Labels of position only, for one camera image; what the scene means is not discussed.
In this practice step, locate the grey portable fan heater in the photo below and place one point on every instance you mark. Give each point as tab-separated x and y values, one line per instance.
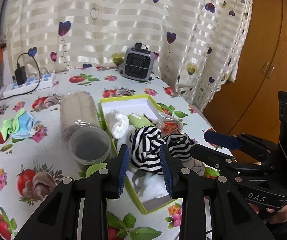
138	64

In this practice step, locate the black charger with cable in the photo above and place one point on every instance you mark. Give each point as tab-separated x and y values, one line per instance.
21	77

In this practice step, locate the wooden cabinet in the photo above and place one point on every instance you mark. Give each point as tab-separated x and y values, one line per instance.
250	104

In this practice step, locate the fruit-print tablecloth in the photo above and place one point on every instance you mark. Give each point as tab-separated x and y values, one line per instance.
21	161

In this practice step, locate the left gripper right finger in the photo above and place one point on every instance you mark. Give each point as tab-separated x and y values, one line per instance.
171	167

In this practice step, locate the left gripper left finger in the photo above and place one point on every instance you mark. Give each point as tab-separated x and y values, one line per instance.
117	167

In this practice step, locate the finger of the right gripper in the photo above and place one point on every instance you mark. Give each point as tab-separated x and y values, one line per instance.
222	140

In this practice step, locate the orange snack packet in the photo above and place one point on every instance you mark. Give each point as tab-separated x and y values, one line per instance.
168	124

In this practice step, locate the blue surgical mask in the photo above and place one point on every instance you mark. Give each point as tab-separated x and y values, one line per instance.
24	125

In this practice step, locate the clear plastic jar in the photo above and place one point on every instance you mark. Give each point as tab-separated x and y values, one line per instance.
81	130

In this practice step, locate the white blue power strip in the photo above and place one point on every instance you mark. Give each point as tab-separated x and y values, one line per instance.
47	81

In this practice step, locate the yellow-green rimmed white box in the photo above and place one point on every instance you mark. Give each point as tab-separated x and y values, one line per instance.
147	190

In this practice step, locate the black white striped sock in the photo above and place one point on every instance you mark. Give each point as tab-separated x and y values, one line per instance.
145	144

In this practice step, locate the green microfiber cloth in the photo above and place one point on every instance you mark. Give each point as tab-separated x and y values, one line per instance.
9	126

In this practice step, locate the green jar lid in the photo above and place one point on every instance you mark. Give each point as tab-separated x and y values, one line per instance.
94	168

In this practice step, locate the cream heart-pattern curtain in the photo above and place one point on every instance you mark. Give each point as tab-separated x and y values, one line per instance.
196	43

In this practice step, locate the person's right hand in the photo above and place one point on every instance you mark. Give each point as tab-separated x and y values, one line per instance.
280	213

